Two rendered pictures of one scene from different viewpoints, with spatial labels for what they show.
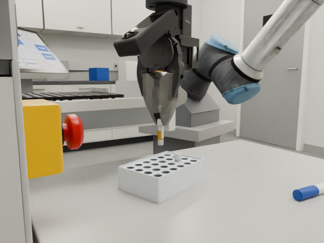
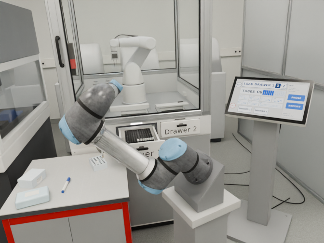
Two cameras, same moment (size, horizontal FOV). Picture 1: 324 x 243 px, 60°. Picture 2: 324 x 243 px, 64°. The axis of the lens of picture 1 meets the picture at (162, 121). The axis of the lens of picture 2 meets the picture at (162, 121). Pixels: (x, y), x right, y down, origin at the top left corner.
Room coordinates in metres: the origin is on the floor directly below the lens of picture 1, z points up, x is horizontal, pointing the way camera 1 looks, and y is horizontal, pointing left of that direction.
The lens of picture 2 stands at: (1.41, -1.18, 1.53)
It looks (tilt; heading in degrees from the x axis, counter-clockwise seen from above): 19 degrees down; 113
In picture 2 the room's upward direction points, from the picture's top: 3 degrees counter-clockwise
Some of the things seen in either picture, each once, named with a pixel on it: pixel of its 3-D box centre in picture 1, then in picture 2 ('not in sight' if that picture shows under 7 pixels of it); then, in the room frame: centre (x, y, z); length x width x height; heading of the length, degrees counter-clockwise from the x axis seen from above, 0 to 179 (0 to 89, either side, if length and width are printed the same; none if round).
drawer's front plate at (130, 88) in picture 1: (141, 101); (141, 151); (0.73, 0.05, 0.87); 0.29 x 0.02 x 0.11; 33
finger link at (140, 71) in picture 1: (149, 72); not in sight; (0.50, 0.02, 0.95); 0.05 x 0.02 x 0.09; 51
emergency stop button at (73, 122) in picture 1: (67, 132); not in sight; (0.31, 0.11, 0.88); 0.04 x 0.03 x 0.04; 33
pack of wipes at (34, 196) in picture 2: not in sight; (33, 196); (0.35, -0.42, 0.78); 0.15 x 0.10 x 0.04; 46
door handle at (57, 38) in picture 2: not in sight; (59, 52); (0.21, 0.08, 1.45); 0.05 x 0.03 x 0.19; 123
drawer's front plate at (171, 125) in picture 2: not in sight; (180, 128); (0.83, 0.49, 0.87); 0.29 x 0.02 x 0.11; 33
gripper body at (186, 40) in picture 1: (168, 36); not in sight; (0.50, -0.01, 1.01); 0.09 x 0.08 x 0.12; 141
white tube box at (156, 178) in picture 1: (163, 173); (98, 163); (0.45, 0.00, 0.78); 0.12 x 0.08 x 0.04; 141
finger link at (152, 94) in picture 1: (159, 97); not in sight; (0.51, 0.01, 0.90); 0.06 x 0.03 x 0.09; 141
